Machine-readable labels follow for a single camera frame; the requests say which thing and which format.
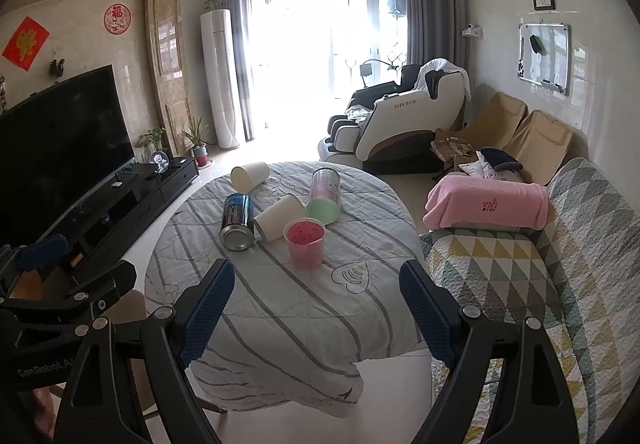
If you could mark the black television cabinet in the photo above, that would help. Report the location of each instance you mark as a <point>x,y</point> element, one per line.
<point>165,184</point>

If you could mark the potted plant in red pot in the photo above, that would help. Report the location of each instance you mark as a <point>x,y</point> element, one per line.
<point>200,152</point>

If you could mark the patterned quilted sofa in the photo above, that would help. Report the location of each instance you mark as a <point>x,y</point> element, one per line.
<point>500,284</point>

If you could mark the pink towel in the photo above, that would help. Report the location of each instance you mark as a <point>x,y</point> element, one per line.
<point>485,204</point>

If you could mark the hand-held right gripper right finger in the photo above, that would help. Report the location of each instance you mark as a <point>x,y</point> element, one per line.
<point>425,314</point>

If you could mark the white massage chair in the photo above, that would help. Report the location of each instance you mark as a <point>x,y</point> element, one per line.
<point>400,124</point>

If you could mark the blue metal can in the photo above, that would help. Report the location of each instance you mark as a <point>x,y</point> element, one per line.
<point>239,216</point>

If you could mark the white printed pillow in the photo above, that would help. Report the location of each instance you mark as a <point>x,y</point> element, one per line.
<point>480,170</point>

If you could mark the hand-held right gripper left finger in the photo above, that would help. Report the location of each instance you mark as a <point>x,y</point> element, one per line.
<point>210,314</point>

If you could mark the green leafy plant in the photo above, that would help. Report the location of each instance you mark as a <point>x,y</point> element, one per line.
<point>152,139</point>

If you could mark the red square wall decoration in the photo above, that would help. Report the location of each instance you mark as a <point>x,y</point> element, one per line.
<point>26,43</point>

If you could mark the person's left forearm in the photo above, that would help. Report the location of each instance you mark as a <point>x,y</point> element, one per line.
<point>44,411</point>

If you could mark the black whiteboard eraser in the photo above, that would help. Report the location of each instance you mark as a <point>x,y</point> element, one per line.
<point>538,45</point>

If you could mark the clear green pink cup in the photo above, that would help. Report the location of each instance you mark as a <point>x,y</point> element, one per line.
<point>324,206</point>

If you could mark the grey striped table cloth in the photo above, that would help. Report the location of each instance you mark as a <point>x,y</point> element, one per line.
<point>300,314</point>

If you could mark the beige sofa back cushion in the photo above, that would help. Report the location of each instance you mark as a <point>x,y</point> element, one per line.
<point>497,119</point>
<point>542,144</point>

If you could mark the hanging wall ornament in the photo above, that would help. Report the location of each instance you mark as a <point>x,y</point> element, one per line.
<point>56,69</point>

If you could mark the white wall socket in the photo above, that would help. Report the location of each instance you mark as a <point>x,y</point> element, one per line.
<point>472,30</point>

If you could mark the wall whiteboard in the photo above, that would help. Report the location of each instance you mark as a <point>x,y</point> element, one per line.
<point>550,64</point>

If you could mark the black flat television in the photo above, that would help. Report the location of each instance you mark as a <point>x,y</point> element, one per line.
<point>55,154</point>

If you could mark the black stand with screen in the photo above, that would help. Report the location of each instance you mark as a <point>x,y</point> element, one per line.
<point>366,70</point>

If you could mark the glass ornament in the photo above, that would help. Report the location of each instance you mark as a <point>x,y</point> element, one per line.
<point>160,162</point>

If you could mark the dark blue cloth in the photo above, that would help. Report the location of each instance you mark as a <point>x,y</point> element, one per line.
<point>500,159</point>

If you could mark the red round wall decoration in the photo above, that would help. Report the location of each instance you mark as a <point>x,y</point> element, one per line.
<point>117,18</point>

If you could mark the white cloth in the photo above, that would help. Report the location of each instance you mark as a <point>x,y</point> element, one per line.
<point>450,74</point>

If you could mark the pink plastic cup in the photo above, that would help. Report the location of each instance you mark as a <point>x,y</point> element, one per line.
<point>305,251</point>

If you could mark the small green plant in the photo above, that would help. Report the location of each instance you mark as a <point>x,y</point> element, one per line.
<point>214,2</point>

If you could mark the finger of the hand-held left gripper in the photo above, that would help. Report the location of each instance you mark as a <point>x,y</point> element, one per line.
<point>107,276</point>
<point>42,249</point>

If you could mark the white standing air conditioner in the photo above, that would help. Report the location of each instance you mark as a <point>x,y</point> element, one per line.
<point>220,74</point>

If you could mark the white paper cup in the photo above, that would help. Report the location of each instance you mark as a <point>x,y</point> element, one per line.
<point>247,177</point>
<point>277,221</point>

